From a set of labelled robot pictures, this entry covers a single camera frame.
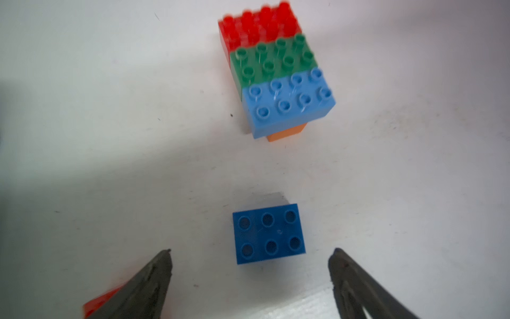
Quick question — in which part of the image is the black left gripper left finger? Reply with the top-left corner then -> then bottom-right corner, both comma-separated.
88,249 -> 173,319

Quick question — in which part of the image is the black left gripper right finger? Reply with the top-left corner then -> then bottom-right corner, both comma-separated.
328,248 -> 417,319

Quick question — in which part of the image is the red lego brick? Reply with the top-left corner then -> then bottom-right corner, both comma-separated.
218,1 -> 301,61
82,285 -> 124,318

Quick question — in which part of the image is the orange lego brick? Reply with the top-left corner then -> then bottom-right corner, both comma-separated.
266,123 -> 307,142

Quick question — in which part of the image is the light blue lego brick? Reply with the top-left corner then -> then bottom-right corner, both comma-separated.
242,67 -> 336,139

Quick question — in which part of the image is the long dark green lego brick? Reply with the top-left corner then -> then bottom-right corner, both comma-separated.
230,33 -> 317,97

